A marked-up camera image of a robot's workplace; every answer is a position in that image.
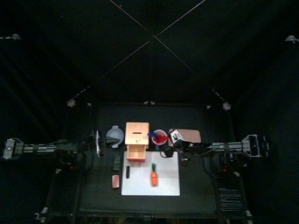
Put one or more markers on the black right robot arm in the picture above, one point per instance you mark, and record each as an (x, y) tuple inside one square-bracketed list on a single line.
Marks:
[(233, 145)]

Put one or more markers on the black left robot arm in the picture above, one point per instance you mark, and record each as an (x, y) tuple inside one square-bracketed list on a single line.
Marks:
[(36, 149)]

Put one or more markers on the white flat strip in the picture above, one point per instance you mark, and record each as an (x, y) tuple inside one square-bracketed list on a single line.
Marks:
[(97, 144)]

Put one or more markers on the clear plastic measuring cup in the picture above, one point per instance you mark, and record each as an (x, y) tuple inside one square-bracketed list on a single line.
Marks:
[(113, 133)]

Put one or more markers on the white block with black print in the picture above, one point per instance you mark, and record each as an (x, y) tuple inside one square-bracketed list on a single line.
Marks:
[(175, 135)]

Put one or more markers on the dark green toy block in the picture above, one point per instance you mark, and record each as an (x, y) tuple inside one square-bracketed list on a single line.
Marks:
[(116, 162)]

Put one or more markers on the wooden box with drawer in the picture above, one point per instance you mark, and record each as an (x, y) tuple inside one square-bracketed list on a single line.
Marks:
[(136, 137)]

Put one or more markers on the blue toy utensil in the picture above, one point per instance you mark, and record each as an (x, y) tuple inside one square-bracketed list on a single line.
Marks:
[(152, 134)]

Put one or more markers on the white cutting mat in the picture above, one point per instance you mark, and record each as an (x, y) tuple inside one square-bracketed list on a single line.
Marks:
[(163, 178)]

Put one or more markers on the orange toy carrot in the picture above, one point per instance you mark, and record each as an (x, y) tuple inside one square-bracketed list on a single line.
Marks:
[(153, 176)]

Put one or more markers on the pink sponge block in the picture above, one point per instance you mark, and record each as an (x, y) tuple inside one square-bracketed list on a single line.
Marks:
[(114, 181)]

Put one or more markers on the white printed label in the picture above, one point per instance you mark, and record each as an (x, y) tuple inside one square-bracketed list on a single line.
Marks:
[(228, 199)]

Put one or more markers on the silver frame bracket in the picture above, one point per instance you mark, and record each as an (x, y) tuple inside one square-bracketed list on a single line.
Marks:
[(291, 38), (14, 36), (70, 102), (225, 106)]

